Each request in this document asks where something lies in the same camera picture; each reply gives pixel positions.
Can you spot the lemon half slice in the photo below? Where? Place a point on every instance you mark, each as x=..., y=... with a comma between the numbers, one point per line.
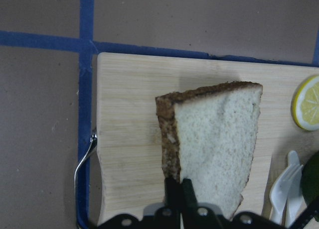
x=305, y=104

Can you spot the green avocado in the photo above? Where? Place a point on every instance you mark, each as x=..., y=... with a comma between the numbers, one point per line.
x=310, y=179

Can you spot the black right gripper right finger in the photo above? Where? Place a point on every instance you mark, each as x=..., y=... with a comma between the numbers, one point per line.
x=189, y=199

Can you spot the white bread slice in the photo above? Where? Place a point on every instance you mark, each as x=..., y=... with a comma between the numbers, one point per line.
x=208, y=135

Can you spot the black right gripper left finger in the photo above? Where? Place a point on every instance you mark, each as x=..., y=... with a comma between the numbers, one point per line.
x=173, y=203

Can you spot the white plastic spoon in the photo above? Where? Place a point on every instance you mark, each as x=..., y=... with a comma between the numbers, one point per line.
x=294, y=199

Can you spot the wooden cutting board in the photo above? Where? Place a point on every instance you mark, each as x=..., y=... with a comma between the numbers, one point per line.
x=129, y=142

